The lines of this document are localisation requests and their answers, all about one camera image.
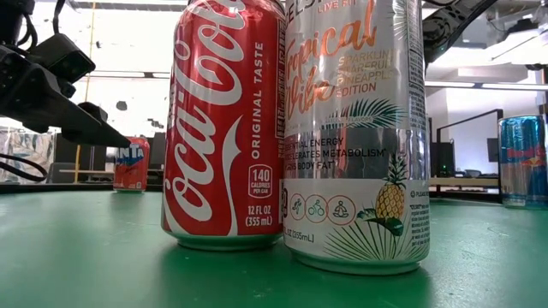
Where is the black monitor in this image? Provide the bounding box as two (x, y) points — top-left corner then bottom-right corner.
(148, 132), (167, 172)
(54, 133), (109, 185)

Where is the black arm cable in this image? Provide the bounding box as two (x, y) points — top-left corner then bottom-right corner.
(0, 152), (49, 183)

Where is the blue silver Red Bull can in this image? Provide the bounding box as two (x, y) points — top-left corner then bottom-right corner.
(497, 114), (548, 210)

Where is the green table mat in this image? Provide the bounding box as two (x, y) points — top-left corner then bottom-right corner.
(0, 190), (548, 308)

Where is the white Celsius energy can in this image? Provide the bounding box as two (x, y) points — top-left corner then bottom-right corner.
(282, 0), (432, 276)

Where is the red Coca-Cola can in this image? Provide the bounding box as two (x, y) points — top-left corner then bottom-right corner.
(161, 0), (287, 252)

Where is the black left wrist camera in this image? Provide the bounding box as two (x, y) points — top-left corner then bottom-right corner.
(27, 33), (97, 85)

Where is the black desktop computer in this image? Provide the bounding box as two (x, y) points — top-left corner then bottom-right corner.
(430, 140), (456, 179)

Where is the grey patterned tarp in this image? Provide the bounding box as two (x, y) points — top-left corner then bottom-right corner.
(0, 127), (56, 185)

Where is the red Fanta strawberry can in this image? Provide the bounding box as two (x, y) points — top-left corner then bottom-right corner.
(112, 136), (151, 193)

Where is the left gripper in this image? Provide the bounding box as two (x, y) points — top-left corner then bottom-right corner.
(0, 42), (132, 149)

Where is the wooden shelf black wire frame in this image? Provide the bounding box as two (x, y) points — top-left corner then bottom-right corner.
(429, 109), (504, 203)

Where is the black aluminium table frame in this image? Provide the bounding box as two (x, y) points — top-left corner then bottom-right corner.
(0, 182), (164, 194)

